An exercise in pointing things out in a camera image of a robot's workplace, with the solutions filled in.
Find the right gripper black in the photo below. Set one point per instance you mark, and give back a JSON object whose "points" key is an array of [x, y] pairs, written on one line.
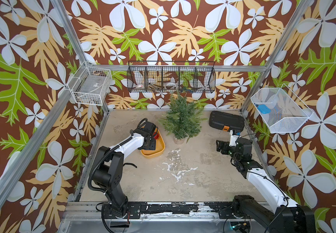
{"points": [[226, 145]]}

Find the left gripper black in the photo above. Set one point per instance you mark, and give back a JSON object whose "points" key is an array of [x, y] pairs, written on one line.
{"points": [[153, 146]]}

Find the red grid-textured ball ornament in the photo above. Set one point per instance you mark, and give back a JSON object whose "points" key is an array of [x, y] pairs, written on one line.
{"points": [[156, 135]]}

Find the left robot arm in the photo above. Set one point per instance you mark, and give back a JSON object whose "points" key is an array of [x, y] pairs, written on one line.
{"points": [[107, 169]]}

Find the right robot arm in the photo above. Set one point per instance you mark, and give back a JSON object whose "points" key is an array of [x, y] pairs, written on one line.
{"points": [[286, 215]]}

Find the small green christmas tree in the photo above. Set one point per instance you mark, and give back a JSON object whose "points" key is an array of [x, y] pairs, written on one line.
{"points": [[183, 120]]}

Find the yellow plastic tray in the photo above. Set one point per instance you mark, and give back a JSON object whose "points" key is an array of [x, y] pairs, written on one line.
{"points": [[156, 149]]}

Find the black plastic tool case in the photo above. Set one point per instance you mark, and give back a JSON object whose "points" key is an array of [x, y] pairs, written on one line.
{"points": [[226, 122]]}

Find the blue object in basket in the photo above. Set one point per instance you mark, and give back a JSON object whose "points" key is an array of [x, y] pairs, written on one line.
{"points": [[263, 109]]}

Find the black wire wall basket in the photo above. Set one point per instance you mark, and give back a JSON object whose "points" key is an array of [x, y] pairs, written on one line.
{"points": [[170, 76]]}

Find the white wire basket right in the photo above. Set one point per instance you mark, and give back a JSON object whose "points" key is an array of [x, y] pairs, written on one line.
{"points": [[288, 112]]}

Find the white wire basket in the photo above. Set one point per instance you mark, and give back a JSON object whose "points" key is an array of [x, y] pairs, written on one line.
{"points": [[89, 85], [288, 112]]}

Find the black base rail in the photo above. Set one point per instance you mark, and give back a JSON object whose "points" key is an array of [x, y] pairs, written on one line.
{"points": [[137, 210]]}

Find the white wire basket left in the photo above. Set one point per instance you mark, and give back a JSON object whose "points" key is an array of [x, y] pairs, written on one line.
{"points": [[89, 85]]}

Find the aluminium frame post right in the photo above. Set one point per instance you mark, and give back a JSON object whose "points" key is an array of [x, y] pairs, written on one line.
{"points": [[294, 20]]}

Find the aluminium frame post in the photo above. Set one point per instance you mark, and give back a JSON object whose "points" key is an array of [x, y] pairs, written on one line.
{"points": [[73, 39], [294, 20]]}

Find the aluminium frame post left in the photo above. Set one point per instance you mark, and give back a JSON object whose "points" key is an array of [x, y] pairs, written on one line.
{"points": [[73, 39]]}

